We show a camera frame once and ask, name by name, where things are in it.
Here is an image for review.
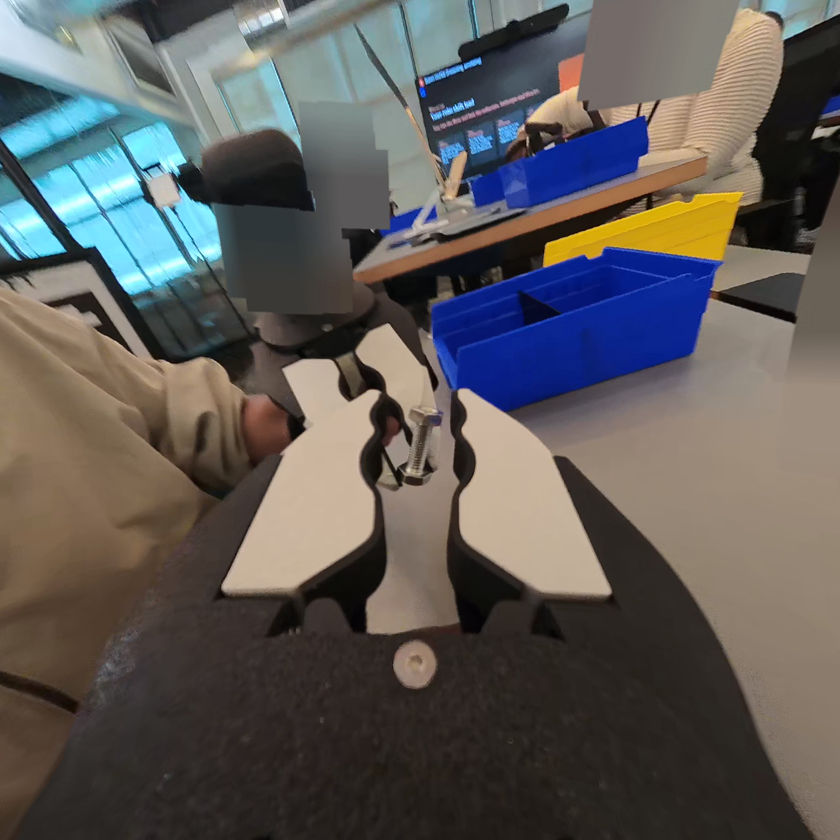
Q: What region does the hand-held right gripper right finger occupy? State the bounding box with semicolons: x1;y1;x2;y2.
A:
449;389;614;624

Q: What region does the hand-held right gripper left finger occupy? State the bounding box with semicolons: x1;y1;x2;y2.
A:
221;390;388;624

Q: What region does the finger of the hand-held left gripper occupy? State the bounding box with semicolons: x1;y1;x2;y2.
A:
280;357;384;429
355;325;438;410

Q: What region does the silver bolt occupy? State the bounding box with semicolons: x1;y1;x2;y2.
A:
398;405;445;489

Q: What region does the blue divided storage bin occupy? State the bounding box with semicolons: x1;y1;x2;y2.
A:
431;247;720;412

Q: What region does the person's left hand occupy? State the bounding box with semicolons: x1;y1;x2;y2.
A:
243;394;309;460

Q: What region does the small blue storage bin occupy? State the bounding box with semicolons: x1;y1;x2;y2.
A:
381;206;427;237

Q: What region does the brown wooden desk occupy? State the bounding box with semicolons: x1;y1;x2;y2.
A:
352;155;710;283

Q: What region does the white studio light panel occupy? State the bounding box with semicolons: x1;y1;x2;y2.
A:
145;171;181;211

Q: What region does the black white tag board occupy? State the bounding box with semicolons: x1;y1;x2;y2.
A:
0;247;169;366

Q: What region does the computer monitor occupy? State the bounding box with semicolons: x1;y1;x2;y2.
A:
418;14;592;178

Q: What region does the yellow storage bin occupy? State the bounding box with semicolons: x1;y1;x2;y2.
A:
544;192;744;267

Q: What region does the dark flat tablet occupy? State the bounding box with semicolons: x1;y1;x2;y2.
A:
713;272;804;324

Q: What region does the silver ventilation duct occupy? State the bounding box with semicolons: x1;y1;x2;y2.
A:
234;0;292;47

